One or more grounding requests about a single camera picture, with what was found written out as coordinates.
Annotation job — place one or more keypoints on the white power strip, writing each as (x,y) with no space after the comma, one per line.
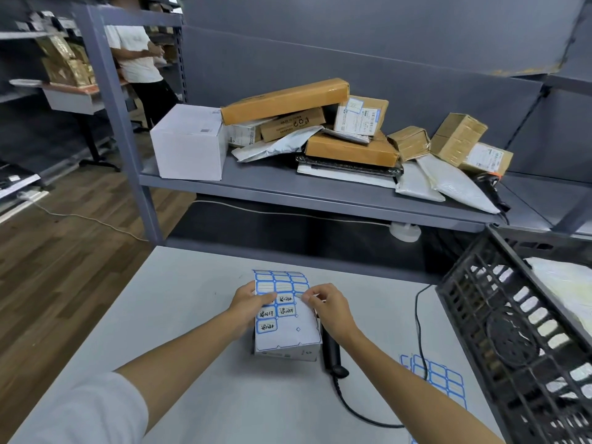
(32,195)

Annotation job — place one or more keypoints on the small white printed box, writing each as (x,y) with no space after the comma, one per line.
(243,134)

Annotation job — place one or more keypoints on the black plastic crate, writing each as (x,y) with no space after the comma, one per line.
(513,337)

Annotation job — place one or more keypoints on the grey metal shelving unit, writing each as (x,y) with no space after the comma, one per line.
(296,184)

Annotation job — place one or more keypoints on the person's left forearm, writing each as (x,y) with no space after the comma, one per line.
(185,351)

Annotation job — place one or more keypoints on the long brown taped box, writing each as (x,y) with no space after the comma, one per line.
(284,100)

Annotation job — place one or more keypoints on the small printed brown carton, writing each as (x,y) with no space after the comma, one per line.
(291,124)

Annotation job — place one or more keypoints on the person's right thumb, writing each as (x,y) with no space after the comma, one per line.
(314,298)

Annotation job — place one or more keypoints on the white shirt sleeve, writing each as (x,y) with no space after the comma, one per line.
(88,411)

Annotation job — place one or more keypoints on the black plastic mailer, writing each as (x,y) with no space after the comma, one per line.
(351,167)

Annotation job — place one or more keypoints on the brown box with white label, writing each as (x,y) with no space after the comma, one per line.
(363,114)

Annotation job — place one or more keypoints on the black barcode scanner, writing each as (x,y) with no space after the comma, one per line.
(333,356)

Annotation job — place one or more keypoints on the thin grey envelope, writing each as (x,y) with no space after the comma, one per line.
(347,135)

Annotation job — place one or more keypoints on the person's left thumb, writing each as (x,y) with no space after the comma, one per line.
(267,299)

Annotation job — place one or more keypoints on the flat brown cardboard box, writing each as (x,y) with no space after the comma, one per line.
(351,150)

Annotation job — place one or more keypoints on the flat white envelope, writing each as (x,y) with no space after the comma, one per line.
(342,176)

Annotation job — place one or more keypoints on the tall taped brown box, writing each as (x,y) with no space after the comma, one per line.
(455,136)

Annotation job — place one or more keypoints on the grey desk with stand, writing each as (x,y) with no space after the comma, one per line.
(76,100)

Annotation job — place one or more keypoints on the small white carton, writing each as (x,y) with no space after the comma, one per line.
(286,352)

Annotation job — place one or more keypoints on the grey wall shelf rack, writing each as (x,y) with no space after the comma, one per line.
(27,87)

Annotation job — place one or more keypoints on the white round power adapter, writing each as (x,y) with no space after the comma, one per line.
(406,232)

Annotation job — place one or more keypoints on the pile of gold packets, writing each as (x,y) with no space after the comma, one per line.
(67,62)

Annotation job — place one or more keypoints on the grey-white plastic mailer bag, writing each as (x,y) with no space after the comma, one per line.
(273,146)

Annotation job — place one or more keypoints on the person's right hand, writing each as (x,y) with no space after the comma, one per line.
(335,314)

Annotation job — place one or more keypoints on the blue-bordered label sticker sheet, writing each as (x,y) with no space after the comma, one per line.
(289,314)
(439,376)

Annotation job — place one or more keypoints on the white plastic parcel bag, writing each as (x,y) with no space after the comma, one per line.
(566,282)

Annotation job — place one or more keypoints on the white bubble mailer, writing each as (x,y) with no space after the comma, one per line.
(416,184)
(458,184)

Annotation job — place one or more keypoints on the person's left hand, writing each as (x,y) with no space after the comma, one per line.
(245,307)

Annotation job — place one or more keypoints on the large white cardboard box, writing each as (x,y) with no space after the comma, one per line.
(187,143)

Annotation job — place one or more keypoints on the person's right forearm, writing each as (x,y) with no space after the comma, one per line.
(407,388)

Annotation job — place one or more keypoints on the black plastic bag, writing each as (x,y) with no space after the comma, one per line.
(495,189)

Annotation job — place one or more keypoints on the small taped brown box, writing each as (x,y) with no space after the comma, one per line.
(410,142)

